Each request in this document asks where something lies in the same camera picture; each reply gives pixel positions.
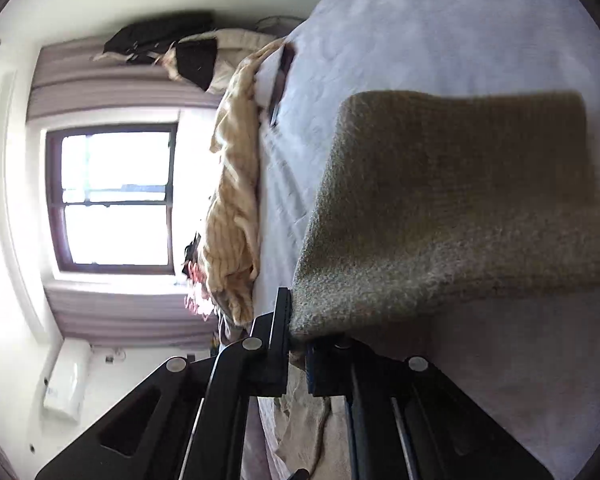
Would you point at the grey-brown cloth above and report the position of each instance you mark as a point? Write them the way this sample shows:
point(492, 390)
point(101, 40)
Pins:
point(227, 322)

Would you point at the grey pleated curtain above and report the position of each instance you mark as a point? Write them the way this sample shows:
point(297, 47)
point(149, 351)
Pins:
point(120, 85)
point(130, 317)

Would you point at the beige and black jacket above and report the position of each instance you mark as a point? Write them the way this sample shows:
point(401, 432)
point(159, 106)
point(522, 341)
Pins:
point(230, 55)

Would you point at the black clothing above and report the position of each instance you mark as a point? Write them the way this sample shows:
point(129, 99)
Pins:
point(155, 32)

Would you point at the dark framed window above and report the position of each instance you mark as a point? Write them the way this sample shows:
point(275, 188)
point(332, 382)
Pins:
point(115, 195)

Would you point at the beige cloth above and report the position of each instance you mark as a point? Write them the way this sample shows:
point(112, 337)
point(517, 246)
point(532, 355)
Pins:
point(300, 435)

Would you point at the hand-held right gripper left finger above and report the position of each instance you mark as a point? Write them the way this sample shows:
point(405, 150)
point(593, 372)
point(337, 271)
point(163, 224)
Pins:
point(279, 345)

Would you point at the white wall unit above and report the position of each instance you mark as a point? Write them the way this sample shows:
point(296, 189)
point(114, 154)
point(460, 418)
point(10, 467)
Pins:
point(66, 385)

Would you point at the red patterned cloth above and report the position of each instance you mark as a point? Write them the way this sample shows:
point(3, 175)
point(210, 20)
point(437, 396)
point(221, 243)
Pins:
point(196, 280)

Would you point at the brown knit sweater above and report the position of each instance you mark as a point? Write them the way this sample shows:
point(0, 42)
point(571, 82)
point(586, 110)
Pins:
point(430, 200)

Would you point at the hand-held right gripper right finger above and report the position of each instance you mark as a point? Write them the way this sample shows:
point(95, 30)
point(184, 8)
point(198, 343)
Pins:
point(326, 371)

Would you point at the white fleece blanket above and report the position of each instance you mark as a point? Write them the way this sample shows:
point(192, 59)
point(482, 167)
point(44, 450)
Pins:
point(430, 25)

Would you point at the cream striped blanket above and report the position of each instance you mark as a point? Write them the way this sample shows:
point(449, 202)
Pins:
point(235, 185)

